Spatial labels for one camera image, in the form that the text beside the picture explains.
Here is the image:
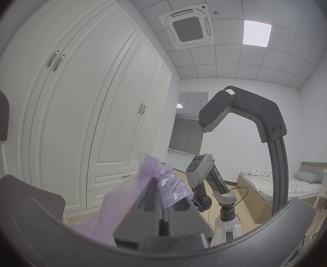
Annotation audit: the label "pale grey pillow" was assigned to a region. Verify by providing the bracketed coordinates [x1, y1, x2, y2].
[293, 171, 321, 183]

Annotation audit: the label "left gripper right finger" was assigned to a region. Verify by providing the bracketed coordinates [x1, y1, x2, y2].
[163, 196, 214, 249]

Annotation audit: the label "bed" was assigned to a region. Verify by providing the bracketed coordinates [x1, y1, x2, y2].
[236, 161, 327, 225]

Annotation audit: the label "black cable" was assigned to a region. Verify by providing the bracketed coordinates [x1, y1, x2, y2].
[207, 187, 249, 229]

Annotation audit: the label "grey curtain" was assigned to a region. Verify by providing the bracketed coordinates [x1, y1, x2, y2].
[170, 118, 205, 156]

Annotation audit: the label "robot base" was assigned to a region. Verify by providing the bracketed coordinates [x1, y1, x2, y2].
[213, 215, 245, 245]

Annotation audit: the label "large ceiling light panel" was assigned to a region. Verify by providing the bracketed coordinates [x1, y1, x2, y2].
[243, 20, 272, 48]

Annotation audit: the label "white wardrobe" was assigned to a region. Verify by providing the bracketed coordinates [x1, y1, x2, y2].
[0, 0, 173, 213]

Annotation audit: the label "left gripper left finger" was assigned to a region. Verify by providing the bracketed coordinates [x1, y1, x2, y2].
[113, 177, 165, 248]

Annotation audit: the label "purple plastic bag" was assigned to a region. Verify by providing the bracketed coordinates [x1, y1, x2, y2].
[68, 150, 195, 247]

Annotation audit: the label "ceiling air conditioner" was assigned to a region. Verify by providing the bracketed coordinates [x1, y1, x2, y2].
[158, 4, 216, 50]

